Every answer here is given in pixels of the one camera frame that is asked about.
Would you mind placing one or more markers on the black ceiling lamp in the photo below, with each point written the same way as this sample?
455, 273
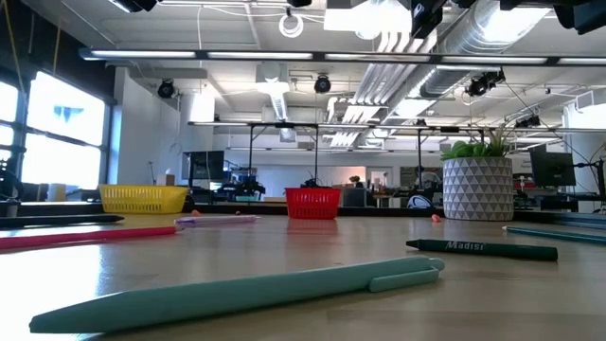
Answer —
135, 4
165, 88
484, 84
322, 84
299, 2

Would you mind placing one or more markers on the black aluminium frame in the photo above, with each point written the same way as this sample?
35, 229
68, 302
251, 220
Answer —
255, 209

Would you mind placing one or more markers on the white pot with succulent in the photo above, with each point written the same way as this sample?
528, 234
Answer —
478, 189

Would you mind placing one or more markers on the black monitor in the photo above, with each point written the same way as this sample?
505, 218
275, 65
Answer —
551, 168
203, 165

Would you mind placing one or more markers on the LED light bar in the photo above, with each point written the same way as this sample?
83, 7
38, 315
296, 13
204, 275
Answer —
265, 56

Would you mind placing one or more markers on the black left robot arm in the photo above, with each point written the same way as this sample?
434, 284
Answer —
9, 184

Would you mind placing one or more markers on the dark green printed crayon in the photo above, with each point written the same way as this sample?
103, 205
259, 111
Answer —
483, 248

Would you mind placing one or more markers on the yellow plastic bin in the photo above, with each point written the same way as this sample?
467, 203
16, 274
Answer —
142, 199

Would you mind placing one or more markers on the mint green pen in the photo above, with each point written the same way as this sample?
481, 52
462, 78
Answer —
237, 291

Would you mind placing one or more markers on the pinkish red pencil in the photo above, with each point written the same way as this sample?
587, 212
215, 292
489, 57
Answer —
85, 237

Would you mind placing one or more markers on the pink pen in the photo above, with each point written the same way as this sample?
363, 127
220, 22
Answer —
218, 220

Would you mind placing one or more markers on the red plastic bin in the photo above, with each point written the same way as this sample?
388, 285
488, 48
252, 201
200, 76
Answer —
312, 203

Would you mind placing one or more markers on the green pencil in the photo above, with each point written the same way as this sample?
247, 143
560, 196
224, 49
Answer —
554, 234

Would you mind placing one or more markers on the small cardboard box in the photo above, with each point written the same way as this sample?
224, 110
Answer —
165, 180

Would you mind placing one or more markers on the background station frame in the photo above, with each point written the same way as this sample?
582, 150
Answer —
284, 125

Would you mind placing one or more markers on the silver ventilation duct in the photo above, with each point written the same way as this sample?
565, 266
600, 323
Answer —
473, 33

